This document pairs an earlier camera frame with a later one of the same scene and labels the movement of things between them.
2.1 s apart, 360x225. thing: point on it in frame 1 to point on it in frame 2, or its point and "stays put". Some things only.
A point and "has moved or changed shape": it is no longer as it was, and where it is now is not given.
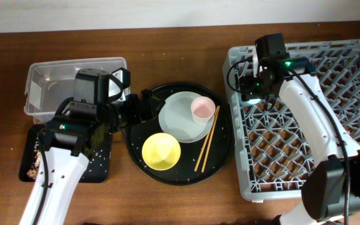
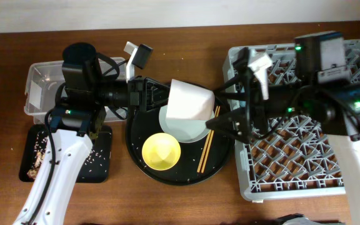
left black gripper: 149,104 to 137,92
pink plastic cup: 202,110 has moved or changed shape
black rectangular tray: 98,169 stays put
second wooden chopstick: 210,138 stays put
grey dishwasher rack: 272,152 stays put
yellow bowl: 161,151 stays put
